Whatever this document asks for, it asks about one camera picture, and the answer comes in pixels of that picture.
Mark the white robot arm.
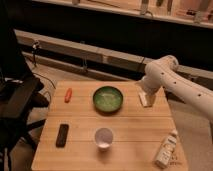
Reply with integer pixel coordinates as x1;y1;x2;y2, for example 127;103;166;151
139;55;213;120

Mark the green ceramic bowl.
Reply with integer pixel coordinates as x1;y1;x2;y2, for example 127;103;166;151
93;86;123;113

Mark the white sponge block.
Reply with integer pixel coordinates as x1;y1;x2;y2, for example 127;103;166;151
139;92;151;107

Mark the white plastic bottle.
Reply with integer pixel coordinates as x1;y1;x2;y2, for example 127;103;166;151
155;130;178;169

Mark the wooden table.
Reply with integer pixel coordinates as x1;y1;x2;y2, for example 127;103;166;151
32;81;188;171

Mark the orange carrot toy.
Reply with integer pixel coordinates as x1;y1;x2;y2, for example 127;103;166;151
64;88;72;103

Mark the black remote control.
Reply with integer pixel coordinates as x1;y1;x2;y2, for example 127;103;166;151
56;124;69;148

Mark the black office chair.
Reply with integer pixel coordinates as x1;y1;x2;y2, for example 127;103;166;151
0;0;50;164

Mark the black cable on floor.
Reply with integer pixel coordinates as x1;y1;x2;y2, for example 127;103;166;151
32;71;57;90

